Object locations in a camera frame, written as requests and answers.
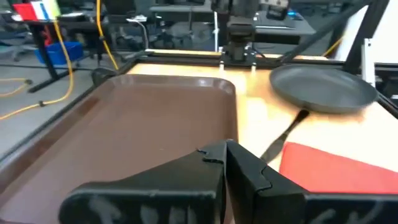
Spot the black desk stand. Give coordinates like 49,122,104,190
27,21,76,93

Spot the black round plate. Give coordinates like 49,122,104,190
269,64,380,114

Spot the red box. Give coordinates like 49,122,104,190
12,2,39,22

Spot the blue plastic bin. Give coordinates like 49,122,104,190
33,41,84,65

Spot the white and blue box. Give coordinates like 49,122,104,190
30,1,51,21

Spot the brown plastic tray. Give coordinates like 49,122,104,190
0,73,239,224

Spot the white board panel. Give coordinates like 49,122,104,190
334,0,398,88

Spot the yellow cable with black knot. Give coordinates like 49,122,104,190
0,20,75,121

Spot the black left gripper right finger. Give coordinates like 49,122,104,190
226,139,398,224

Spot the black frame bracket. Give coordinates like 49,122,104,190
91,67,118,86

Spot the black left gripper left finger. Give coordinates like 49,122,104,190
58,139,228,224

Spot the red cloth napkin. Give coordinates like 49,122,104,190
278,141,398,195

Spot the dark metal knife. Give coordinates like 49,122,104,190
260,109,310,164

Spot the pale green container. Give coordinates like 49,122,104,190
46,0,62,19

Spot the grey office desk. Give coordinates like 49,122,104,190
149,2,317,46

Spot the white thin rod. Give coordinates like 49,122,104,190
213,11,220,52

